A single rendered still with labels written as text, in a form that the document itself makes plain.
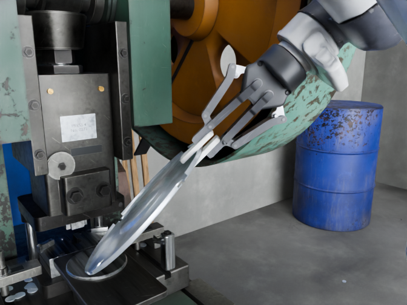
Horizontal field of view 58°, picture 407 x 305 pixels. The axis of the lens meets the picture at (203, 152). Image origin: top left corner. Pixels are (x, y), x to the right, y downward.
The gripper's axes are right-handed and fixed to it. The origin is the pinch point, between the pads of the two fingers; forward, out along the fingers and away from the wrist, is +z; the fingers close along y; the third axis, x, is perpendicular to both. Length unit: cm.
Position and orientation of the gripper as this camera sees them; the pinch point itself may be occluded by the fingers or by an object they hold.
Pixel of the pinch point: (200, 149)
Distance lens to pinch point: 61.1
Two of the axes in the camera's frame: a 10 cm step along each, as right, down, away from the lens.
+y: -7.1, -6.8, -1.7
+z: -7.1, 6.9, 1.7
